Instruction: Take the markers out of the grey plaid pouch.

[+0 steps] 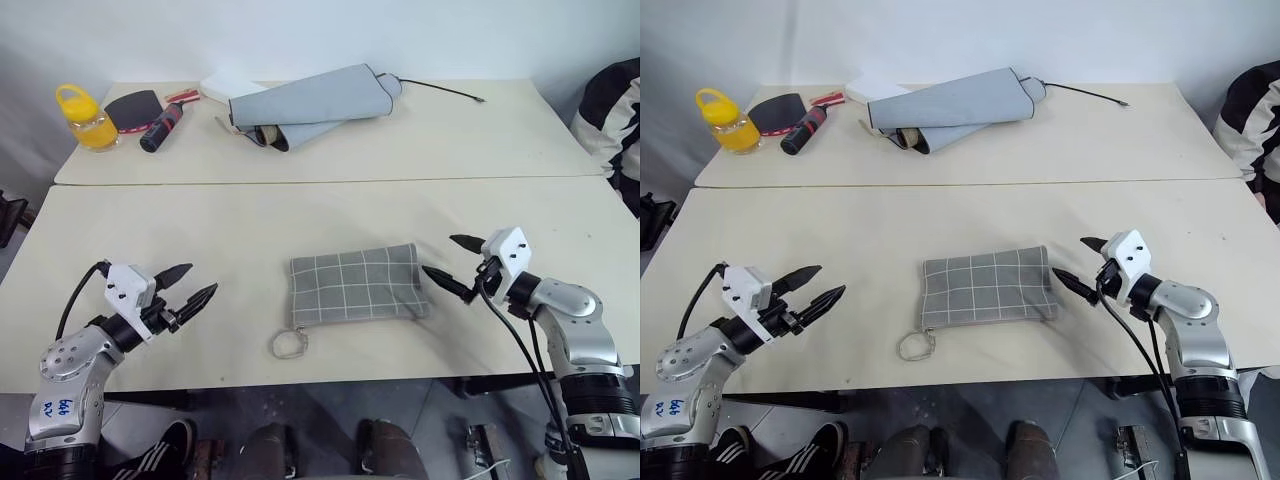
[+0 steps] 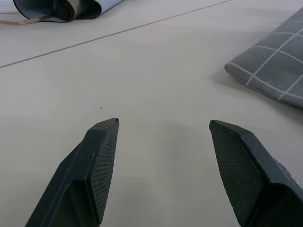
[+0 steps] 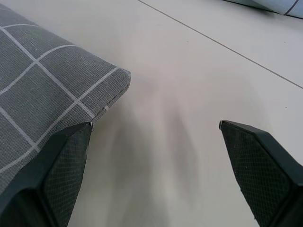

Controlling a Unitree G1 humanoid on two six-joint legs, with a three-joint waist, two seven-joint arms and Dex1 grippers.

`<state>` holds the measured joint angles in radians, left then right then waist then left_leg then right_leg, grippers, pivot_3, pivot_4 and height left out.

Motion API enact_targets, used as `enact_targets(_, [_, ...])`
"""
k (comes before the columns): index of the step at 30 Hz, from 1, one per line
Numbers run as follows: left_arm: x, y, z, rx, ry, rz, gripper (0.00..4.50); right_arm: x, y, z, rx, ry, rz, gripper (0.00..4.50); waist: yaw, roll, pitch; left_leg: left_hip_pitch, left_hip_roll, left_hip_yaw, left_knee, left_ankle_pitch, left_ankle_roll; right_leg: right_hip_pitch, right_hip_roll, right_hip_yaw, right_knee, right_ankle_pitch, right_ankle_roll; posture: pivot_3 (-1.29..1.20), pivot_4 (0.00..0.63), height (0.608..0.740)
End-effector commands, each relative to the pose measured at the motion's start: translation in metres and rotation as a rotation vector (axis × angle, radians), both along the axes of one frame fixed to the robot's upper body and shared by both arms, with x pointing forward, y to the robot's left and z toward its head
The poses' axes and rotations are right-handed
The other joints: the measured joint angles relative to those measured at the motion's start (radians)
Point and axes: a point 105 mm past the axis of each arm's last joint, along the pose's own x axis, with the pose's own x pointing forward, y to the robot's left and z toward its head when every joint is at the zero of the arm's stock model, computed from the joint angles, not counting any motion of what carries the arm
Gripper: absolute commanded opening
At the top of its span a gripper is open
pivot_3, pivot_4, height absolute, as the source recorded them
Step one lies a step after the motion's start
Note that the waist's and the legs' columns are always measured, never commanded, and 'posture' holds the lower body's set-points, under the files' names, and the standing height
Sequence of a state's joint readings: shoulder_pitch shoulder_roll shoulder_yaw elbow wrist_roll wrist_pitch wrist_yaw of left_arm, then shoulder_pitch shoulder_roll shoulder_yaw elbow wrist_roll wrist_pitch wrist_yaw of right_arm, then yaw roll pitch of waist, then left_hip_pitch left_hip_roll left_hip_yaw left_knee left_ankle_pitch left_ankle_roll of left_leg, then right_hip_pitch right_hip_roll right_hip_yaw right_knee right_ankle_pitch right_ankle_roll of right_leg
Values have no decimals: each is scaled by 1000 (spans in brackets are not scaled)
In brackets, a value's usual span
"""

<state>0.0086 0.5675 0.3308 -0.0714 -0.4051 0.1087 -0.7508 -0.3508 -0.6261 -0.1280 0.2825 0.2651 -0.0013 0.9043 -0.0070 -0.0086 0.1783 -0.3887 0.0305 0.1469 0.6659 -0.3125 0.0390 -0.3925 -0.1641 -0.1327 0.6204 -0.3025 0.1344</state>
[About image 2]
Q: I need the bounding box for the rolled grey mat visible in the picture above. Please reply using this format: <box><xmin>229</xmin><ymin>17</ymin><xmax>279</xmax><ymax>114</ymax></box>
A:
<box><xmin>13</xmin><ymin>0</ymin><xmax>125</xmax><ymax>23</ymax></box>

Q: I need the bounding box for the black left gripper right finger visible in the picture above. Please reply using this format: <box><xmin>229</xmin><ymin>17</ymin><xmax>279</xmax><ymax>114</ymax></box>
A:
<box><xmin>209</xmin><ymin>120</ymin><xmax>303</xmax><ymax>227</ymax></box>

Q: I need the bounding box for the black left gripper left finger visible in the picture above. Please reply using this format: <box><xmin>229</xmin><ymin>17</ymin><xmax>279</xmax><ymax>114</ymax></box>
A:
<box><xmin>25</xmin><ymin>118</ymin><xmax>120</xmax><ymax>227</ymax></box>

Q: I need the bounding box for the grey checked cloth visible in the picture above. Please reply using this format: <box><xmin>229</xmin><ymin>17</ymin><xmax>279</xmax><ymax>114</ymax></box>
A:
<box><xmin>224</xmin><ymin>6</ymin><xmax>303</xmax><ymax>108</ymax></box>

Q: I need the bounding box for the beige strap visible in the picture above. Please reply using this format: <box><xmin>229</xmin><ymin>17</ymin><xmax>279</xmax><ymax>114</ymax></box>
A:
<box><xmin>0</xmin><ymin>14</ymin><xmax>52</xmax><ymax>26</ymax></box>

